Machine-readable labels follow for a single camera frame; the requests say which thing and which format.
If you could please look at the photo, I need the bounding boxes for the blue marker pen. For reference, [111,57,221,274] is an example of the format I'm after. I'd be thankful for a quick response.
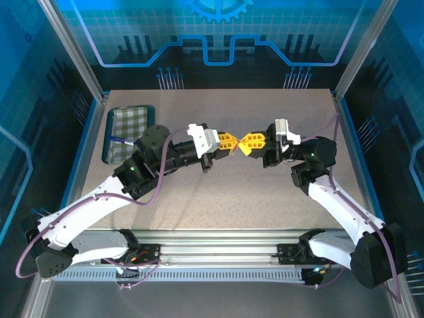
[110,134,137,146]

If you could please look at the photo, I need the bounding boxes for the aluminium frame post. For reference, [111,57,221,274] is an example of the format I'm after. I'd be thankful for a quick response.
[35,0,107,100]
[333,0,400,100]

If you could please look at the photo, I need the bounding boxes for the teal tray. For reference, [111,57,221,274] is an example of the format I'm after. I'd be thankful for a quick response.
[101,105,156,166]

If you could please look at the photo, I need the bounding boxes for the aluminium side frame beam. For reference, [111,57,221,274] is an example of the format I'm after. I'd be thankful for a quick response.
[19,91,110,318]
[333,91,411,318]

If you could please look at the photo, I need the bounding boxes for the green checkered cloth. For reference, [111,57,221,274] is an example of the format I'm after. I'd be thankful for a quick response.
[106,106,150,163]

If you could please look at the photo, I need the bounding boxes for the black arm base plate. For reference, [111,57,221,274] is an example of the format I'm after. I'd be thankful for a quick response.
[276,243,332,266]
[101,243,162,266]

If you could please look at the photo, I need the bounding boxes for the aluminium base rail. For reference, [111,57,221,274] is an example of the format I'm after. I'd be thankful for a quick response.
[79,228,352,266]

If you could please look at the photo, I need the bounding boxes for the grey slotted cable duct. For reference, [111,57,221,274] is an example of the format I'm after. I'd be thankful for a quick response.
[52,266,307,283]

